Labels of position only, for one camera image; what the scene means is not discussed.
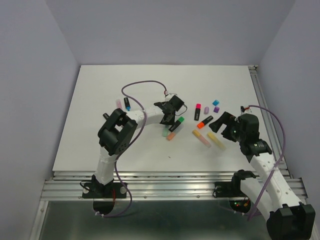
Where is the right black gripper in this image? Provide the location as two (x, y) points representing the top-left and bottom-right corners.
(207, 111), (246, 143)

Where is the purple highlighter cap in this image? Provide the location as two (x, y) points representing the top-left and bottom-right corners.
(213, 106), (220, 113)

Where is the blue highlighter cap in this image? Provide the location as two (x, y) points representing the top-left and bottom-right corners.
(212, 100), (220, 106)

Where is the pastel green highlighter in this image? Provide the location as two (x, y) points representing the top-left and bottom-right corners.
(162, 125), (170, 138)

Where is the pastel purple cap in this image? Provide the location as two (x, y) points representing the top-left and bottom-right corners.
(203, 106), (209, 115)

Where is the black highlighter blue tip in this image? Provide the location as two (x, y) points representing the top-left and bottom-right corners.
(123, 97), (131, 111)

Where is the pastel purple highlighter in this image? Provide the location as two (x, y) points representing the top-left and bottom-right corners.
(115, 99), (122, 109)

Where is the black highlighter purple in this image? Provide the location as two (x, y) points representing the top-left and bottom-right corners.
(103, 113), (109, 120)

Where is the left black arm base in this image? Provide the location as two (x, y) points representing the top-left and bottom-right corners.
(80, 181), (127, 199)

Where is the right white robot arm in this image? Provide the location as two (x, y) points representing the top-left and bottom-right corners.
(209, 112), (316, 240)

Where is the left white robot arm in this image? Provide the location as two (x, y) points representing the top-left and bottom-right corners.
(84, 93), (185, 197)

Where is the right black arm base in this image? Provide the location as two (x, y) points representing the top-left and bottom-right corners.
(212, 181), (247, 198)

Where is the black highlighter green cap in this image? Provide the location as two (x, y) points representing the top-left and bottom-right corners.
(168, 116), (185, 133)

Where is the pastel orange highlighter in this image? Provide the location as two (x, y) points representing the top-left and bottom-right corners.
(166, 124), (184, 141)

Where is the black highlighter orange cap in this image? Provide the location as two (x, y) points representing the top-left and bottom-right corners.
(197, 115), (214, 129)

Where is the pastel yellow highlighter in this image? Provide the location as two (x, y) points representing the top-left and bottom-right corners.
(207, 132), (226, 150)

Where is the black highlighter pink cap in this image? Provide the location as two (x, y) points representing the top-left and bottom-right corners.
(194, 103), (202, 121)

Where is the pastel pink highlighter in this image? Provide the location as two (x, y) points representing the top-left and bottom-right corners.
(192, 129), (212, 148)

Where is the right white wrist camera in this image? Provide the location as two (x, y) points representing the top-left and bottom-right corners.
(240, 106), (252, 114)

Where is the aluminium rail right side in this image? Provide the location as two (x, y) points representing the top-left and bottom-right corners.
(248, 65), (288, 173)

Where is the aluminium frame rail front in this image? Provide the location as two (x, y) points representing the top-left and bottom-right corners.
(39, 171), (309, 201)

